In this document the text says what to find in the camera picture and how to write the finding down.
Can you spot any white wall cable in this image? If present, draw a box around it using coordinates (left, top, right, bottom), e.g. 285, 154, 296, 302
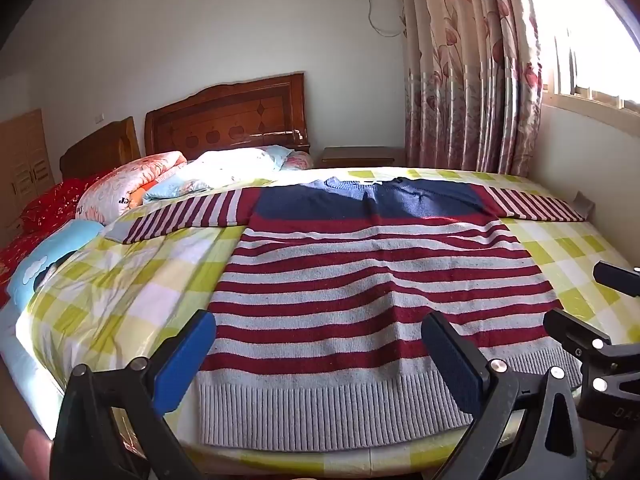
366, 0, 406, 38

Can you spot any light blue cartoon blanket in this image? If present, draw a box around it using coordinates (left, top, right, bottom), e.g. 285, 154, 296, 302
6, 219, 105, 311

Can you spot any red patterned bedding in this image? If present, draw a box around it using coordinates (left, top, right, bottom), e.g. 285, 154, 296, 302
0, 172, 108, 306

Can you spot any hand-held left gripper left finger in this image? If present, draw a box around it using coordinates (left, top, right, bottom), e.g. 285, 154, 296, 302
49, 309, 217, 480

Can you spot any window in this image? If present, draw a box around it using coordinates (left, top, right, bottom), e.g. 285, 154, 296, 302
525, 0, 640, 111

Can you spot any pink floral curtain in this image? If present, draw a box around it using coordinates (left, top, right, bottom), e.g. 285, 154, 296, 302
400, 0, 543, 177

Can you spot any red grey striped knit sweater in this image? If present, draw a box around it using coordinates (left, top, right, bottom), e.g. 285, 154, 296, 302
102, 176, 596, 453

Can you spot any wooden nightstand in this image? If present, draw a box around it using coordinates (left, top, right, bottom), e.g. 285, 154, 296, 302
320, 146, 407, 169

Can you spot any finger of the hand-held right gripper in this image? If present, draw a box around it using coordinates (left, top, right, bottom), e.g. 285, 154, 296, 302
543, 309, 640, 401
593, 260, 640, 303

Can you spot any yellow green checked blanket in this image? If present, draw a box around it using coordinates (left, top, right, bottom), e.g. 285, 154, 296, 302
15, 167, 640, 471

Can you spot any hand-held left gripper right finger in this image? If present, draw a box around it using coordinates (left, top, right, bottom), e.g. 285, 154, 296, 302
421, 311, 588, 480

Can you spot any pink floral quilt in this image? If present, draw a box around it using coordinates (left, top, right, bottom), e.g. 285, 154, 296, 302
75, 151, 188, 226

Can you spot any small plain wooden headboard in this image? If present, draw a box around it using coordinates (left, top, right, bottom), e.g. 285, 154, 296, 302
59, 116, 142, 181

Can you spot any large carved wooden headboard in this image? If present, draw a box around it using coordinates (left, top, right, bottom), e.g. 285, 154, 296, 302
144, 72, 311, 163

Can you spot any white light-blue pillow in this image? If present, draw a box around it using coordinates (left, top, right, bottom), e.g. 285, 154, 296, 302
142, 145, 315, 206

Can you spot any light wooden cabinet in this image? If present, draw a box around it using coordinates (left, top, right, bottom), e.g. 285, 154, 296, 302
0, 108, 56, 241

